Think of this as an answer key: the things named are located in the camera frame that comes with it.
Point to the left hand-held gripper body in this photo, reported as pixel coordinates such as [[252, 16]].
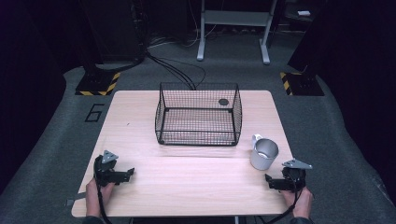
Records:
[[104, 174]]

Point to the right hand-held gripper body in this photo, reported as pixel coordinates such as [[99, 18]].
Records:
[[295, 177]]

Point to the person's left hand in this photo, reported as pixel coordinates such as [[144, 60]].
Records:
[[93, 196]]

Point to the person's right hand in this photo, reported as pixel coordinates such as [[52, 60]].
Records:
[[302, 203]]

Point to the grey metal cup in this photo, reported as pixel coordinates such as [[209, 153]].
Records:
[[264, 155]]

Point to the grey tape strip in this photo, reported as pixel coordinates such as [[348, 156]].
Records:
[[76, 199]]

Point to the black round table grommet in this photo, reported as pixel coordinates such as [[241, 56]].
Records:
[[223, 101]]

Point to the dark equipment stand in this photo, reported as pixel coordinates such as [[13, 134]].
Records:
[[112, 31]]

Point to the small white box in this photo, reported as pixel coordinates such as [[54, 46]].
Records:
[[304, 13]]

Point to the grey metal stand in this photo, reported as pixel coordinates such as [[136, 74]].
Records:
[[236, 18]]

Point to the yellow black striped base plate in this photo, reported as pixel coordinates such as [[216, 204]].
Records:
[[302, 84], [99, 84]]

